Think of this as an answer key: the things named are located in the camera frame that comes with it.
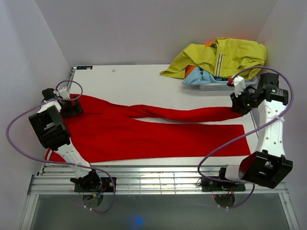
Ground red trousers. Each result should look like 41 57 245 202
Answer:
44 93 252 165

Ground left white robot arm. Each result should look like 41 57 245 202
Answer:
28 87 102 192

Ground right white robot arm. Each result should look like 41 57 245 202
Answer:
216 72 293 190

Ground yellow-green trousers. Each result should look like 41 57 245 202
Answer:
160 37 267 79

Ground white plastic basket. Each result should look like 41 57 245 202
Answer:
199 76 258 91

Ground dark label sticker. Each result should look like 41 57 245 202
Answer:
76 66 93 70

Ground light blue garment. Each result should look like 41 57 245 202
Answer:
182 67 228 86

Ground orange garment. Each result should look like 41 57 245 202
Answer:
185 40 214 78

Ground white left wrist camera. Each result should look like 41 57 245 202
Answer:
54 87 70 99

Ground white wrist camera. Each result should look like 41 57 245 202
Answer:
54 87 70 99
227 76 246 97

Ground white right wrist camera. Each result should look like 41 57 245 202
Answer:
227 76 246 97

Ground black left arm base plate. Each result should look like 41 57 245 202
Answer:
73 177 117 193

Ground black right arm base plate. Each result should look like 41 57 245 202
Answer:
201 178 246 192

